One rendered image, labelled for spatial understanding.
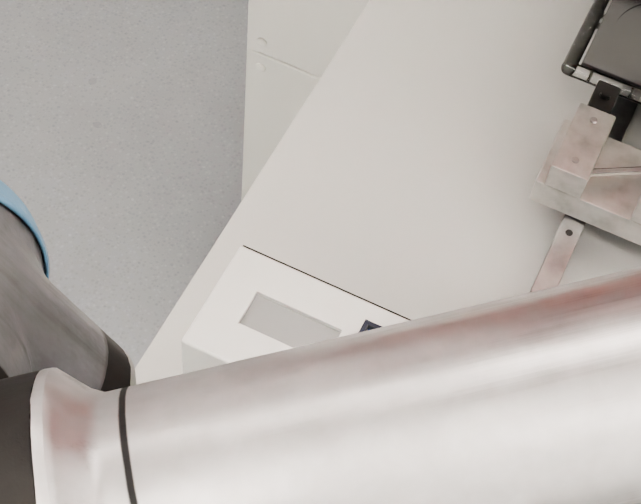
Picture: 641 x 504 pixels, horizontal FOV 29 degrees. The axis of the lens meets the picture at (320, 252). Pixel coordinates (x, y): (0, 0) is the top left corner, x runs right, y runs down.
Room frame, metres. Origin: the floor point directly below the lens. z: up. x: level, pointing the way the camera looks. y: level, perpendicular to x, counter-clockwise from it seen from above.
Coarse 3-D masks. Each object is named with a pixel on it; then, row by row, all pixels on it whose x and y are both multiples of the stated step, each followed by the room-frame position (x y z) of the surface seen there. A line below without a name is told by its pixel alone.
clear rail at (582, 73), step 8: (576, 64) 0.79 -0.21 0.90; (568, 72) 0.79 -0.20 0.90; (576, 72) 0.79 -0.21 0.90; (584, 72) 0.79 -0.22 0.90; (592, 72) 0.79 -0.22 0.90; (600, 72) 0.79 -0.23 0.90; (584, 80) 0.78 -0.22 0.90; (592, 80) 0.78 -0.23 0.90; (608, 80) 0.78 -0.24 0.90; (616, 80) 0.78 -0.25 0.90; (624, 88) 0.77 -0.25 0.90; (632, 88) 0.77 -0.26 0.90; (640, 88) 0.78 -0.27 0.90; (624, 96) 0.77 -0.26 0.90; (632, 96) 0.77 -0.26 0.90; (640, 96) 0.77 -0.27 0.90; (640, 104) 0.77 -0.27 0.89
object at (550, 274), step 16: (624, 112) 0.79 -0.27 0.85; (624, 128) 0.77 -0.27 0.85; (560, 224) 0.65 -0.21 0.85; (576, 224) 0.65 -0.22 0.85; (560, 240) 0.63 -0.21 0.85; (576, 240) 0.64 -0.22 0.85; (560, 256) 0.62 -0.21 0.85; (544, 272) 0.60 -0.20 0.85; (560, 272) 0.60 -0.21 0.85; (544, 288) 0.58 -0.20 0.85
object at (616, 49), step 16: (624, 0) 0.89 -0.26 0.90; (640, 0) 0.89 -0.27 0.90; (608, 16) 0.86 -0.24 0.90; (624, 16) 0.87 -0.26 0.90; (640, 16) 0.87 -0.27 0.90; (608, 32) 0.84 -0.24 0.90; (624, 32) 0.85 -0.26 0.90; (640, 32) 0.85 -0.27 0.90; (592, 48) 0.82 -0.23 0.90; (608, 48) 0.82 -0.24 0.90; (624, 48) 0.83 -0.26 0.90; (640, 48) 0.83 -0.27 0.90; (592, 64) 0.80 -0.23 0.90; (608, 64) 0.80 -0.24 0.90; (624, 64) 0.81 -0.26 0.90; (640, 64) 0.81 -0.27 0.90; (624, 80) 0.79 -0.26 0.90; (640, 80) 0.79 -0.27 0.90
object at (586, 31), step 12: (600, 0) 0.88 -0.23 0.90; (588, 12) 0.87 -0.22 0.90; (600, 12) 0.87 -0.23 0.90; (588, 24) 0.85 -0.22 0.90; (576, 36) 0.83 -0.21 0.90; (588, 36) 0.83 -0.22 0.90; (576, 48) 0.81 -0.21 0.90; (564, 60) 0.80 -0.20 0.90; (576, 60) 0.80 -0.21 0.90; (564, 72) 0.79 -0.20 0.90
